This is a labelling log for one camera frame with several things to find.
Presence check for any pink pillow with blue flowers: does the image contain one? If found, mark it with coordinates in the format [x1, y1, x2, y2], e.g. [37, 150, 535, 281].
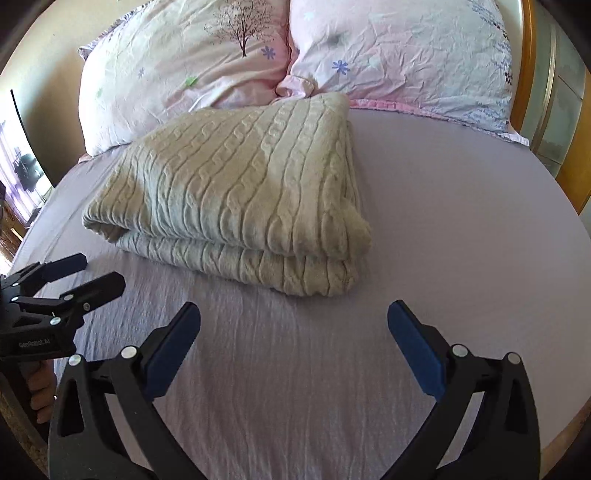
[275, 0, 531, 147]

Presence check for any wooden headboard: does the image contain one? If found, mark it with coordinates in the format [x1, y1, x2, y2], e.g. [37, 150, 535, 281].
[510, 0, 591, 217]

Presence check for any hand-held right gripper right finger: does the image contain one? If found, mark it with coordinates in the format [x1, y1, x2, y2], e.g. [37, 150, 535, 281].
[387, 300, 541, 480]

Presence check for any pale green wardrobe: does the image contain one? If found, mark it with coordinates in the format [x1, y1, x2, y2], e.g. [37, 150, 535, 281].
[530, 4, 591, 178]

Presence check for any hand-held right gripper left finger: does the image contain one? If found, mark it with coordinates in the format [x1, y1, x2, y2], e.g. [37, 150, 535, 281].
[48, 302, 202, 480]

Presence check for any person's left hand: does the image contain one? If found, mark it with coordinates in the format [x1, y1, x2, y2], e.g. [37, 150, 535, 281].
[27, 361, 59, 424]

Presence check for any black framed screen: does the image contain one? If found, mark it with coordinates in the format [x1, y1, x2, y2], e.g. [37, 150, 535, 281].
[0, 88, 54, 223]

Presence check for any cream cable-knit folded blanket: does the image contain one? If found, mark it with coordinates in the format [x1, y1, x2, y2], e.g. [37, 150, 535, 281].
[82, 92, 374, 297]

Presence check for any pink pillow with tree print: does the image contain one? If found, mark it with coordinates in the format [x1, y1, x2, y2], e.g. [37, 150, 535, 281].
[76, 0, 297, 158]

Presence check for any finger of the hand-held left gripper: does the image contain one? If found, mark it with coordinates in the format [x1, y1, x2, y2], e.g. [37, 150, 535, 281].
[0, 252, 88, 296]
[13, 271, 127, 329]

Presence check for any bed with purple sheet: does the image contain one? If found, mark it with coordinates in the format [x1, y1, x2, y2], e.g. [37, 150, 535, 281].
[8, 98, 588, 480]

